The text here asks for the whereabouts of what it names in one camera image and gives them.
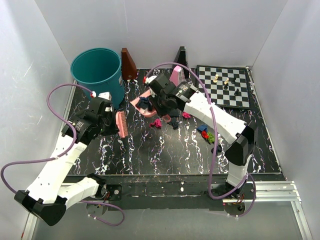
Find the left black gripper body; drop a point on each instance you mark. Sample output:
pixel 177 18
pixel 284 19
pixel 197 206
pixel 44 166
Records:
pixel 108 125

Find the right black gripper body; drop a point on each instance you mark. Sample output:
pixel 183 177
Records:
pixel 159 104

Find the pink dustpan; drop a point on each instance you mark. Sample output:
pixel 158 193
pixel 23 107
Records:
pixel 135 103

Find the pink hand brush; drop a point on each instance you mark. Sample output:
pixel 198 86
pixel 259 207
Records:
pixel 121 123

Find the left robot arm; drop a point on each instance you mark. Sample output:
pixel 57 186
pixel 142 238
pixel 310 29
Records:
pixel 45 197

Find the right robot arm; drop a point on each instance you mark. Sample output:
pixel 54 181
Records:
pixel 241 136

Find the blue paper scrap centre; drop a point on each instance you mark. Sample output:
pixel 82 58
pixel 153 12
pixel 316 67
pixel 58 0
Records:
pixel 144 101

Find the blue paper scrap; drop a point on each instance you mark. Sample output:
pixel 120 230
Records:
pixel 144 101
pixel 202 128

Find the dark navy scrap centre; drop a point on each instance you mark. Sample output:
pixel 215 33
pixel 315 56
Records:
pixel 149 107

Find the dark navy scrap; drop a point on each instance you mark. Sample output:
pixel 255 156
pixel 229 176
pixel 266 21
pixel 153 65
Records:
pixel 149 107
pixel 218 150

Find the white paper scrap lower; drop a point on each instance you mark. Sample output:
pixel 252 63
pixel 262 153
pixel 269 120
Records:
pixel 144 110

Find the magenta paper scrap left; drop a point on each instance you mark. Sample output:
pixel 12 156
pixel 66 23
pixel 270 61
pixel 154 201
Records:
pixel 157 124

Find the magenta paper scrap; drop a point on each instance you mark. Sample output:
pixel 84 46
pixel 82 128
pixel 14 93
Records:
pixel 157 124
pixel 186 115

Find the magenta paper scrap right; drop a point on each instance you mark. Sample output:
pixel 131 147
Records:
pixel 186 115

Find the pink metronome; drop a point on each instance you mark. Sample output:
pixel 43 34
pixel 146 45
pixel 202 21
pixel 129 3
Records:
pixel 177 76

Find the teal plastic waste bin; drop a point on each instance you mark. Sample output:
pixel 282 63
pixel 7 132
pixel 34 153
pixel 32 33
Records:
pixel 100 70

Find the black metronome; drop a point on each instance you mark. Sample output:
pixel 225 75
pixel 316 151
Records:
pixel 181 56

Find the blue paper scrap right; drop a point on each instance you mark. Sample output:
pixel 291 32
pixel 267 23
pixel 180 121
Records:
pixel 202 128

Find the brown wooden metronome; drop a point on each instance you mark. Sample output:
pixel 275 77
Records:
pixel 128 68

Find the red paper scrap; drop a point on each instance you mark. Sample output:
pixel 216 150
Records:
pixel 204 134

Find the white chess piece left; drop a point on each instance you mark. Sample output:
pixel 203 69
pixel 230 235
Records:
pixel 216 78

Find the black white chessboard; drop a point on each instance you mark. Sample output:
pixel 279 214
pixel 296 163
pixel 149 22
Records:
pixel 217 93

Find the dark navy scrap lower right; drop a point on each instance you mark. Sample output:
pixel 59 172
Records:
pixel 218 150

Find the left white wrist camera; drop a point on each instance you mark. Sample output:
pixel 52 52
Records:
pixel 103 96

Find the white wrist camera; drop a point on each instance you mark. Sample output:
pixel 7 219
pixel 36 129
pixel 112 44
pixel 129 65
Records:
pixel 151 83
pixel 103 96

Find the dark scrap near dustpan handle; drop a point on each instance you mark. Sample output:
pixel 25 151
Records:
pixel 174 123

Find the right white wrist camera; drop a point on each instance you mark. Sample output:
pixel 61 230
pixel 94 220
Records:
pixel 151 83

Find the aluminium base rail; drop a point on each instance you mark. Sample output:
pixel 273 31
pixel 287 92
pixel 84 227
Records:
pixel 276 214

